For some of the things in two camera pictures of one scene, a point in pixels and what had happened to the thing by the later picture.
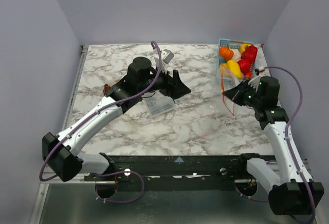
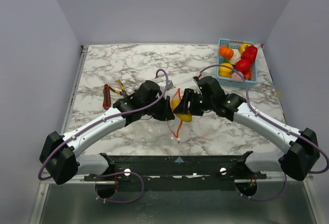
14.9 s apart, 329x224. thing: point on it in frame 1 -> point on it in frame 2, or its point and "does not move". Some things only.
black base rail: (179, 172) does not move
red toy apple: (245, 66) does not move
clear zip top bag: (229, 79) -> (175, 125)
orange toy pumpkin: (225, 52) does not move
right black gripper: (243, 92) -> (189, 101)
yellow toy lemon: (234, 66) -> (184, 117)
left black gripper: (179, 88) -> (166, 114)
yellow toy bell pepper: (242, 47) does not move
